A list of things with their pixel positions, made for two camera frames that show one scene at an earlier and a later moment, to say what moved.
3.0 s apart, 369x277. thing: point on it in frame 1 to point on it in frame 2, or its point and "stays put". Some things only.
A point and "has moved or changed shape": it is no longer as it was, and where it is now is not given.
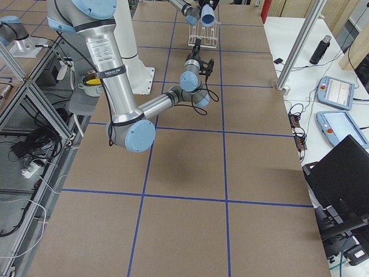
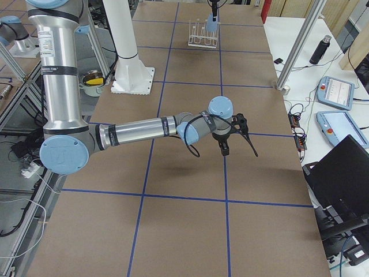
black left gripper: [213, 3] to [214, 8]
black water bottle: [321, 50] stays put
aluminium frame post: [313, 16] stays put
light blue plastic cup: [208, 18] has moved or changed shape
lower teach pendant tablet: [334, 125] stays put
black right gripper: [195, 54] to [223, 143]
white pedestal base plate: [141, 77] stays put
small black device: [278, 60] stays put
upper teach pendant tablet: [335, 92] stays put
